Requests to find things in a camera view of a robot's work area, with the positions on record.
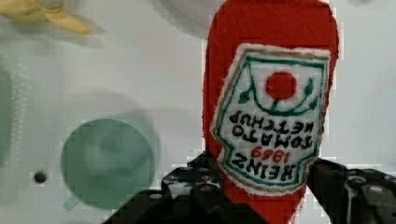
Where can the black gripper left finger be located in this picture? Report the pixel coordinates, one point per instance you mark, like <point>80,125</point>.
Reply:
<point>193,194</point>

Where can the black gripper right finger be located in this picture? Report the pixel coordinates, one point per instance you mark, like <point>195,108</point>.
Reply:
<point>353,196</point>

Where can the red felt ketchup bottle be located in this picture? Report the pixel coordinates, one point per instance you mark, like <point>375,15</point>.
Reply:
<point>268,73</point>

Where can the green perforated strainer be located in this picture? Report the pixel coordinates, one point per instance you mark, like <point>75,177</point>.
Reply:
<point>13,100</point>

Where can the green round cup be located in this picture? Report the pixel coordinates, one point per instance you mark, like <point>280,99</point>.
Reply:
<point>105,162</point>

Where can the lilac round plate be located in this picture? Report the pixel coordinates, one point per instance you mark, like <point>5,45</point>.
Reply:
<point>197,12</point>

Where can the peeled banana toy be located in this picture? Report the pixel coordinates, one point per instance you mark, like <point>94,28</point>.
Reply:
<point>36,11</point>

